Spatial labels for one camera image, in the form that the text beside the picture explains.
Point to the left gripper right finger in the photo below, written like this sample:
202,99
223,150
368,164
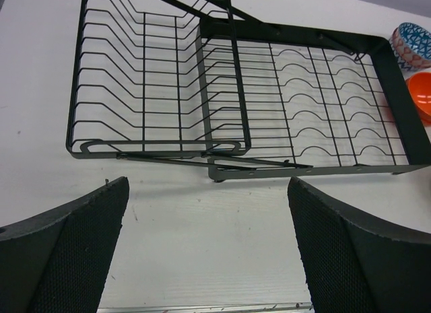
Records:
355,261

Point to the black wire dish rack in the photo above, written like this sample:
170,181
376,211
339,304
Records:
201,83

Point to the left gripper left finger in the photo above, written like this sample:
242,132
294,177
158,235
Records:
58,260

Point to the orange bowl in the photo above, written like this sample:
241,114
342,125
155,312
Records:
419,89

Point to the blue patterned bowl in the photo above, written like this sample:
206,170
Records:
410,44

